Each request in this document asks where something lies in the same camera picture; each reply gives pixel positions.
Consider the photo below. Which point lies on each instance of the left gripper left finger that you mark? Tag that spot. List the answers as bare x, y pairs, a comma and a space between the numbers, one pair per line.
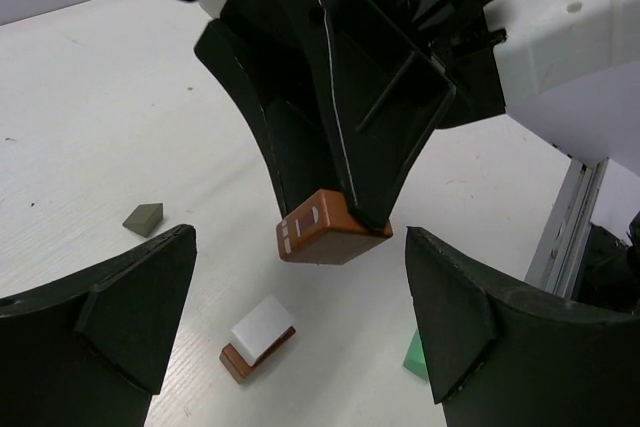
92, 348

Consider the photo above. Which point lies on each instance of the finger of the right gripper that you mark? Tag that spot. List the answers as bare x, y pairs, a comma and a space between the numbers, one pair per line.
275, 95

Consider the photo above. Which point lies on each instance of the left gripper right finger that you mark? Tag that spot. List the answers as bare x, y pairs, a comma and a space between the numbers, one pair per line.
500, 352

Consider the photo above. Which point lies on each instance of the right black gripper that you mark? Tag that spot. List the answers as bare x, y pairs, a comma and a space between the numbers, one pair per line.
385, 74

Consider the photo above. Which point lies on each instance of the small brown cube block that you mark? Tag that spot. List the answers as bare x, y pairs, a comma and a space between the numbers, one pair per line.
322, 231

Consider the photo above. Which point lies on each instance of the green cylinder block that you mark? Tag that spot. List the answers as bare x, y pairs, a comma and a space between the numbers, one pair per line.
414, 360

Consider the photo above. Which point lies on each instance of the white cube block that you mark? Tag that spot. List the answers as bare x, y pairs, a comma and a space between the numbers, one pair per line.
261, 328

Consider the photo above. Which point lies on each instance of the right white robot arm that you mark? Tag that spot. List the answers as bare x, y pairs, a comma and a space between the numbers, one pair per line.
546, 43

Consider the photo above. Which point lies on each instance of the aluminium table frame rail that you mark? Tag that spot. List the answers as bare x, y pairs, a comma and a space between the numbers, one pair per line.
558, 258

